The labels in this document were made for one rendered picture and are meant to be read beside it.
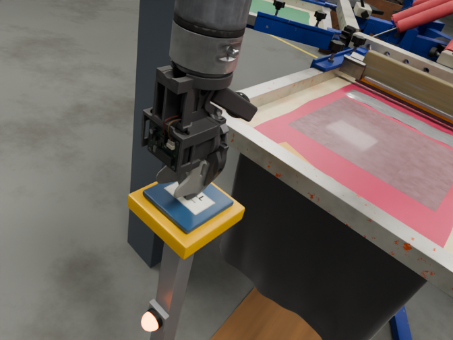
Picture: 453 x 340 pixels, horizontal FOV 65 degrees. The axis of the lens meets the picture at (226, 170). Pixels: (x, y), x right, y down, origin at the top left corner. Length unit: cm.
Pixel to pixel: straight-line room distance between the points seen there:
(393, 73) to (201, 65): 84
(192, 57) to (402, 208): 48
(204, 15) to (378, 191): 49
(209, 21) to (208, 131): 12
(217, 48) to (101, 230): 148
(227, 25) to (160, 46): 72
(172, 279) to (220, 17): 46
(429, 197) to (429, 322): 126
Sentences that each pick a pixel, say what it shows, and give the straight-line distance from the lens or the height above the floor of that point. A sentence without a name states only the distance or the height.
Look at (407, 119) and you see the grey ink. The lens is 106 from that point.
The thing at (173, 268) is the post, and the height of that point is 81.
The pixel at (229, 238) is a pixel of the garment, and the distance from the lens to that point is 96.
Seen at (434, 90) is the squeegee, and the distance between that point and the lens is 112.
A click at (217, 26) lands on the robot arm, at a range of 36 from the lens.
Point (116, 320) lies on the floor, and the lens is 151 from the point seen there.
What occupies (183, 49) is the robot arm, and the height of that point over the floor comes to 120.
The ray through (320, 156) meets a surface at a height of 96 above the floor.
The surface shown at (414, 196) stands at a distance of 76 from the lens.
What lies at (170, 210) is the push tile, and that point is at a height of 96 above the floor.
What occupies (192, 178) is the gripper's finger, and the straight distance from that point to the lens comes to 47.
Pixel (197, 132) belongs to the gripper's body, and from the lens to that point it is 40.
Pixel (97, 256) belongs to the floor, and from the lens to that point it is 168.
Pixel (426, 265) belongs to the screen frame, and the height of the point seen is 97.
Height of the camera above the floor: 133
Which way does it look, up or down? 37 degrees down
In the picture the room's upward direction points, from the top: 15 degrees clockwise
